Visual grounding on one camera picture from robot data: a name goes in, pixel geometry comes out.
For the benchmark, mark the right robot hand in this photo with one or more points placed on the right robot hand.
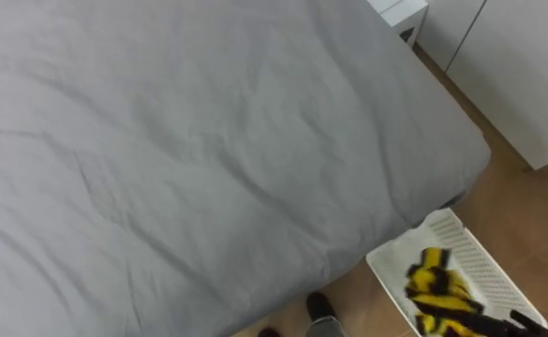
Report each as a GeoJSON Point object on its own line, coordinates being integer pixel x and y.
{"type": "Point", "coordinates": [531, 327]}

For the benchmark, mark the yellow and black striped garment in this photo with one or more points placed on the yellow and black striped garment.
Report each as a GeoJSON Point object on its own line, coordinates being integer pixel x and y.
{"type": "Point", "coordinates": [435, 283]}

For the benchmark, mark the white plastic laundry basket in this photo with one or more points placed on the white plastic laundry basket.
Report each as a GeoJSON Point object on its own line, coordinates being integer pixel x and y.
{"type": "Point", "coordinates": [484, 269]}

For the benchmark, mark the white wardrobe cabinet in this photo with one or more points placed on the white wardrobe cabinet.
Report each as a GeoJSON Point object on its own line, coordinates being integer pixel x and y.
{"type": "Point", "coordinates": [512, 65]}

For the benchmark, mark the white bedside table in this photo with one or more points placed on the white bedside table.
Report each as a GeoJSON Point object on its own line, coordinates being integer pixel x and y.
{"type": "Point", "coordinates": [402, 16]}

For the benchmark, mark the grey bed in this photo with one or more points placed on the grey bed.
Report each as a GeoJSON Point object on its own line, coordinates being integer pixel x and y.
{"type": "Point", "coordinates": [184, 154]}

